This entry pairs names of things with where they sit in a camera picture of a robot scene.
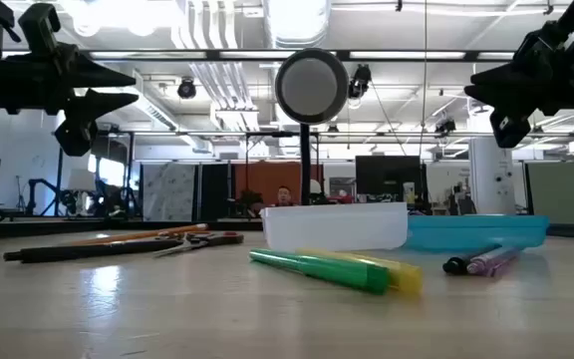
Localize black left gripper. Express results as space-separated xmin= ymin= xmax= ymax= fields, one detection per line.
xmin=0 ymin=43 xmax=140 ymax=158

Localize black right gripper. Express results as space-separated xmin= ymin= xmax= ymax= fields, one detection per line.
xmin=463 ymin=22 xmax=574 ymax=150

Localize blue plastic box lid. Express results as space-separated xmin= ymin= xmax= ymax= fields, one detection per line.
xmin=404 ymin=213 xmax=551 ymax=251

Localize long black pen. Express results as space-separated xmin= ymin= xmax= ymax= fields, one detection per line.
xmin=2 ymin=238 xmax=183 ymax=264

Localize yellow pencil with eraser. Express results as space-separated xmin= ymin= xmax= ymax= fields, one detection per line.
xmin=70 ymin=222 xmax=209 ymax=246

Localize purple marker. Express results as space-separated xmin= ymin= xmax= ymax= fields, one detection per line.
xmin=465 ymin=244 xmax=522 ymax=278

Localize black marker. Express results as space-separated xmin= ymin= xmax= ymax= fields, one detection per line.
xmin=441 ymin=242 xmax=502 ymax=276

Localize red and black scissors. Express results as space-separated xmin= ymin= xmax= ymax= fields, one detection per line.
xmin=152 ymin=230 xmax=245 ymax=259

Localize yellow marker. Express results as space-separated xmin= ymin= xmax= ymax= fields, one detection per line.
xmin=296 ymin=247 xmax=424 ymax=295

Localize clear plastic supply box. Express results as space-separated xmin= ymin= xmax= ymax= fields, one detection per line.
xmin=260 ymin=201 xmax=411 ymax=252

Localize green marker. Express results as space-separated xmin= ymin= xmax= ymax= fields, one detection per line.
xmin=248 ymin=247 xmax=392 ymax=295

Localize black ceiling spotlight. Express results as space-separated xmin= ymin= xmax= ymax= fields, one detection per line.
xmin=348 ymin=64 xmax=373 ymax=100
xmin=434 ymin=117 xmax=457 ymax=137
xmin=176 ymin=77 xmax=197 ymax=100

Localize white pillar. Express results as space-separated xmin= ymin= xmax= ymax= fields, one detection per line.
xmin=468 ymin=137 xmax=517 ymax=215

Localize grey-green partition panel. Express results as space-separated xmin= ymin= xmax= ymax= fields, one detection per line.
xmin=525 ymin=162 xmax=574 ymax=225

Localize marbled grey partition panel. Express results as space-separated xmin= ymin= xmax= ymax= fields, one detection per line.
xmin=142 ymin=163 xmax=196 ymax=221

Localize black monitor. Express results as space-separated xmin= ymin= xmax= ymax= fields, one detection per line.
xmin=355 ymin=155 xmax=423 ymax=203

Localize orange partition panel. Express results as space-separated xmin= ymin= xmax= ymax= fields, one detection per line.
xmin=234 ymin=162 xmax=324 ymax=205

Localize black desk lamp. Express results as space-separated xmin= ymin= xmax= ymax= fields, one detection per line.
xmin=274 ymin=47 xmax=351 ymax=206

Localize person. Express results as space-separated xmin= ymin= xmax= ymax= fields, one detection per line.
xmin=271 ymin=184 xmax=298 ymax=208

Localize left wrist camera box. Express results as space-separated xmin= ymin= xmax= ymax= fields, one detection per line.
xmin=17 ymin=2 xmax=63 ymax=54

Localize hanging thin cable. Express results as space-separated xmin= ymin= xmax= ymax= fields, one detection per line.
xmin=419 ymin=0 xmax=429 ymax=157

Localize silver ceiling duct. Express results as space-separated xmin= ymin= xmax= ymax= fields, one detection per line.
xmin=261 ymin=0 xmax=333 ymax=50

